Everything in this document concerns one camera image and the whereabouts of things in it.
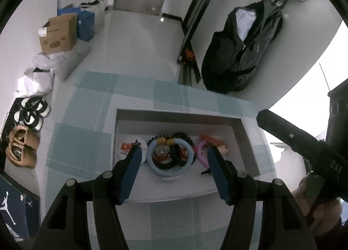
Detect tan shoes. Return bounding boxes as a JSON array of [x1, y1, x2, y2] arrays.
[[6, 125, 40, 169]]

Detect black tripod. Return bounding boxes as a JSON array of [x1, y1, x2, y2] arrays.
[[177, 40, 202, 86]]

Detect blue checked tablecloth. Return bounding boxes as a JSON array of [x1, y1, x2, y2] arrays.
[[45, 70, 278, 250]]

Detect black beaded bracelet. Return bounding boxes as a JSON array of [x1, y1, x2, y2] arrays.
[[148, 132, 196, 153]]

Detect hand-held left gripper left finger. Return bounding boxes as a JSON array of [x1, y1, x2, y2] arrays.
[[31, 144, 143, 250]]

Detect pink ring bracelet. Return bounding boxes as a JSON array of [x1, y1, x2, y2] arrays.
[[196, 141, 216, 169]]

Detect round white badge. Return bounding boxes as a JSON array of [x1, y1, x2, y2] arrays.
[[117, 136, 149, 161]]

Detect dark blue shoe box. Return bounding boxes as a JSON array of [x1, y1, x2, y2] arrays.
[[0, 170, 41, 243]]

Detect grey cardboard box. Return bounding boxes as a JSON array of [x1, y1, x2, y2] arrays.
[[113, 107, 261, 203]]

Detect black backpack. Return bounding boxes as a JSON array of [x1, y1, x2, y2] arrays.
[[201, 0, 289, 94]]

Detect black and white sandals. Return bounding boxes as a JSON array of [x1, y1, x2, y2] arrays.
[[13, 96, 52, 131]]

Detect black spiral hair tie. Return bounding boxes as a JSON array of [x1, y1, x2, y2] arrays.
[[153, 144, 191, 170]]

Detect light blue ring bracelet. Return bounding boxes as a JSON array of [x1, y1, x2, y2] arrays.
[[146, 137, 197, 182]]

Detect white plastic bags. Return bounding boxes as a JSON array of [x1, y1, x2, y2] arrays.
[[16, 41, 92, 99]]

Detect person's right hand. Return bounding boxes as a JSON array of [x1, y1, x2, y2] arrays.
[[295, 172, 343, 237]]

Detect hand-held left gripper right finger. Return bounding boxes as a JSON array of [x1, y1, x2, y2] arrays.
[[207, 145, 317, 250]]

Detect brown cardboard box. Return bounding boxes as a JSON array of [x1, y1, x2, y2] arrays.
[[39, 13, 78, 55]]

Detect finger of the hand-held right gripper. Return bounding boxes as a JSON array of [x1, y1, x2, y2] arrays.
[[257, 109, 327, 158]]

